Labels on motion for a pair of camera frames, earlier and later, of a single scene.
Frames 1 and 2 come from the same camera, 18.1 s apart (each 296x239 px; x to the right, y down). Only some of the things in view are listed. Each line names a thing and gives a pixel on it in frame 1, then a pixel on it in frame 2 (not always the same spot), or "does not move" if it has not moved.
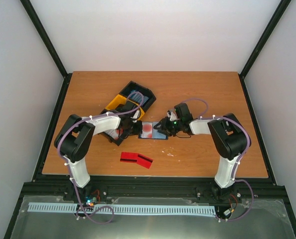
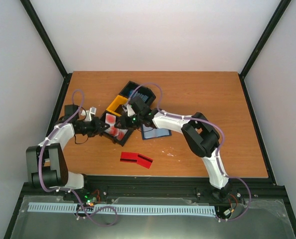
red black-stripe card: x=128 y=157 does not move
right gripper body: x=171 y=129 to x=132 y=124
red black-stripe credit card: x=144 y=161 does not move
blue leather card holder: x=148 y=131 does not move
